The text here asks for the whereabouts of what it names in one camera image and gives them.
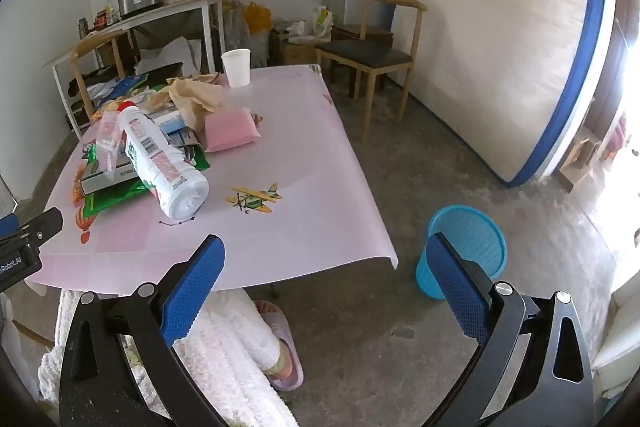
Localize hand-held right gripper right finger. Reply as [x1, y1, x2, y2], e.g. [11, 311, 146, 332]
[422, 233, 594, 427]

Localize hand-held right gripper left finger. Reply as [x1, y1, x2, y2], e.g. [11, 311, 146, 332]
[59, 234, 226, 427]

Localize blue plastic basket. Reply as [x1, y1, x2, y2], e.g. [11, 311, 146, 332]
[416, 205, 507, 300]

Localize large green snack packet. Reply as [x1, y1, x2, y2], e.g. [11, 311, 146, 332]
[82, 142, 211, 218]

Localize clear crushed plastic bottle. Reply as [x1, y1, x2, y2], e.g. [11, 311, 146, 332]
[95, 109, 128, 180]

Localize pink sponge cloth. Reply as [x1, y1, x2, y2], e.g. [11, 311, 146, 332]
[204, 108, 262, 152]

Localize brown paper bag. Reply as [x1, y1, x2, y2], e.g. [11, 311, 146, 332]
[157, 74, 226, 130]

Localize white fluffy rug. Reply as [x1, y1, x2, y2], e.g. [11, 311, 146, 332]
[40, 289, 301, 427]

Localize purple slipper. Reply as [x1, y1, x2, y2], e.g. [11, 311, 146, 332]
[255, 300, 304, 391]

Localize black clothes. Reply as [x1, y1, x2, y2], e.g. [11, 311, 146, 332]
[67, 69, 121, 98]

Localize blue snack bag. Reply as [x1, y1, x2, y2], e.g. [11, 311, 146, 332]
[95, 74, 151, 102]

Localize wooden crate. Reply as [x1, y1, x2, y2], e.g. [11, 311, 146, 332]
[557, 137, 601, 188]

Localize black flat board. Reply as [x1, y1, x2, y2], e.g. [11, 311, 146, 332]
[135, 62, 183, 81]

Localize light wooden chair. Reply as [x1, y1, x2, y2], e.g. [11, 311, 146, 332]
[45, 29, 128, 108]

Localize white sack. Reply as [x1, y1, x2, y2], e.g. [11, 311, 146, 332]
[135, 37, 201, 75]

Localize white paper cup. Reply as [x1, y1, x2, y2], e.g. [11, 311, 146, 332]
[221, 49, 252, 88]

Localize white side table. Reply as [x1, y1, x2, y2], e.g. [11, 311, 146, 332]
[42, 0, 231, 138]

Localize wooden chair with black seat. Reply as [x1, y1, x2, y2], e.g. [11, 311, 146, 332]
[316, 0, 428, 142]

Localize brown cardboard box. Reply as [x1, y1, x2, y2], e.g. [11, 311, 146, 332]
[270, 29, 321, 68]

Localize white mattress with blue edge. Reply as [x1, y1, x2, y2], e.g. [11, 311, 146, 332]
[387, 0, 618, 188]

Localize clear plastic bag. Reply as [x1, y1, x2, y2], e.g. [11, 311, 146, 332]
[222, 2, 251, 52]

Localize yellow plastic bag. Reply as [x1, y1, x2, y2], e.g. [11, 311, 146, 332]
[244, 2, 273, 35]

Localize white green plastic bag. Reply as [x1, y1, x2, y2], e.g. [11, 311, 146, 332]
[310, 6, 335, 40]

